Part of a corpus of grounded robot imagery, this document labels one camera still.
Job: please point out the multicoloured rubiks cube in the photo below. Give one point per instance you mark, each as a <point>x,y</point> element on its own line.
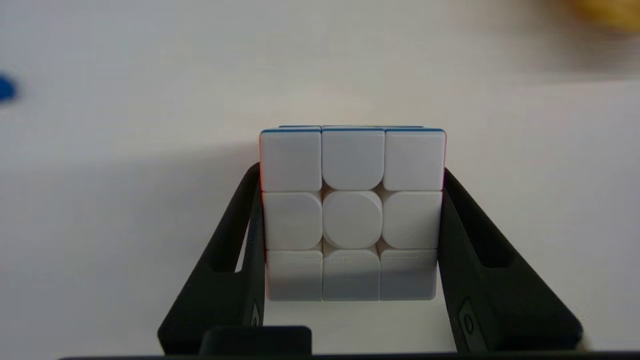
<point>352,220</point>

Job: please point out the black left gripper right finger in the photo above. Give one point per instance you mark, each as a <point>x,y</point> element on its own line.
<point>500,310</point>

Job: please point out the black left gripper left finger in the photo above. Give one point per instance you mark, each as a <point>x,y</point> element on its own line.
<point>215,300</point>

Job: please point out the blue capped white marker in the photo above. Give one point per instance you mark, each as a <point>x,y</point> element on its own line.
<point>6,90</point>

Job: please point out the yellow wicker basket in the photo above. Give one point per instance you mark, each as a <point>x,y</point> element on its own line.
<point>610,12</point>

